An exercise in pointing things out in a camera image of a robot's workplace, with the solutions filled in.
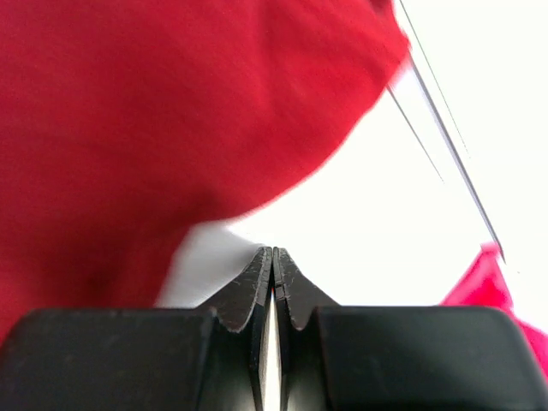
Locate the dark red t-shirt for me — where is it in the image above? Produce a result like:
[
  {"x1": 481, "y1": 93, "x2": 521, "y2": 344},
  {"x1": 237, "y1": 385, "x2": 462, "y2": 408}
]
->
[{"x1": 1, "y1": 1, "x2": 409, "y2": 333}]

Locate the aluminium table frame rail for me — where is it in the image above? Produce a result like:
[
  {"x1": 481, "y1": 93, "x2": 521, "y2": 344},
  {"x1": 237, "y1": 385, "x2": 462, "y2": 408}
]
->
[{"x1": 389, "y1": 1, "x2": 506, "y2": 261}]

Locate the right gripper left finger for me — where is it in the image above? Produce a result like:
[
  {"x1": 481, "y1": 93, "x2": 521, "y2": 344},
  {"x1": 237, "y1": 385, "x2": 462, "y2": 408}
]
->
[{"x1": 1, "y1": 247, "x2": 272, "y2": 410}]

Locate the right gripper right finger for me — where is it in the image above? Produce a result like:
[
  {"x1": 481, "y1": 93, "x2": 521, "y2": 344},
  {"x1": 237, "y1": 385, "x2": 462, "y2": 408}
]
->
[{"x1": 272, "y1": 248, "x2": 547, "y2": 410}]

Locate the bright pink t-shirt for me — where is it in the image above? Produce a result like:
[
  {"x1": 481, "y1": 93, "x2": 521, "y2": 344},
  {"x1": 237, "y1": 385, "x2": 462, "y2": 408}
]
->
[{"x1": 440, "y1": 243, "x2": 547, "y2": 379}]

